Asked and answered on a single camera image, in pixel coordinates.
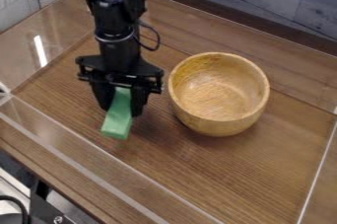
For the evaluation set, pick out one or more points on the round wooden bowl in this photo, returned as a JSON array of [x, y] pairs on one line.
[[219, 92]]

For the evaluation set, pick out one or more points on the green rectangular stick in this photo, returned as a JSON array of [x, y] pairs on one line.
[[118, 121]]

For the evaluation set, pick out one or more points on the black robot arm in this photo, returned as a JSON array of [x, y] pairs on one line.
[[118, 19]]

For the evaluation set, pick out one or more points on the clear acrylic front wall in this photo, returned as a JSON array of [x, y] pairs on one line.
[[111, 190]]

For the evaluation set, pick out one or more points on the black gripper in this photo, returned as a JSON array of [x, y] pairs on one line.
[[119, 65]]

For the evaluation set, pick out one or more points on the black table leg bracket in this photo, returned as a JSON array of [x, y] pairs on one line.
[[43, 213]]

